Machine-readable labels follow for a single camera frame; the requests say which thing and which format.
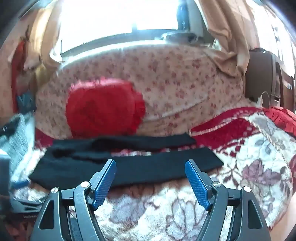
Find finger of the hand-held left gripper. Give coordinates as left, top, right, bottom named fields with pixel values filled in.
left=9, top=181, right=50, bottom=212

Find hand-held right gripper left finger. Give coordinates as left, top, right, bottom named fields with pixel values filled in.
left=30, top=159, right=117, bottom=241

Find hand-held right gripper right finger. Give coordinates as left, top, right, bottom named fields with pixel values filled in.
left=184, top=159, right=272, bottom=241

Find black pants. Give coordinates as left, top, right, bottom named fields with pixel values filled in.
left=29, top=133, right=224, bottom=189

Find person's left forearm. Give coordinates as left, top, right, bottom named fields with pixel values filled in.
left=0, top=113, right=35, bottom=183

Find red floral blanket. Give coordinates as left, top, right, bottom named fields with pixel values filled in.
left=9, top=107, right=296, bottom=241

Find red ruffled pillow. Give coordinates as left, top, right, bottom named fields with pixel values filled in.
left=65, top=78, right=146, bottom=139

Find blue cloth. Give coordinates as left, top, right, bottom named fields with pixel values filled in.
left=16, top=91, right=35, bottom=113

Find dark wooden cabinet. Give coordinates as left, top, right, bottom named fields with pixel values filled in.
left=245, top=47, right=296, bottom=109

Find red cloth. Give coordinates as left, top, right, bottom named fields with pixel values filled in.
left=11, top=40, right=27, bottom=112

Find dark stand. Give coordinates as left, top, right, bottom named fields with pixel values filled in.
left=161, top=0, right=201, bottom=44

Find beige curtain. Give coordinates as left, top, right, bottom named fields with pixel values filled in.
left=23, top=0, right=65, bottom=70
left=199, top=0, right=250, bottom=77

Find white charger cable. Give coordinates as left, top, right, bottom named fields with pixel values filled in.
left=257, top=91, right=270, bottom=105

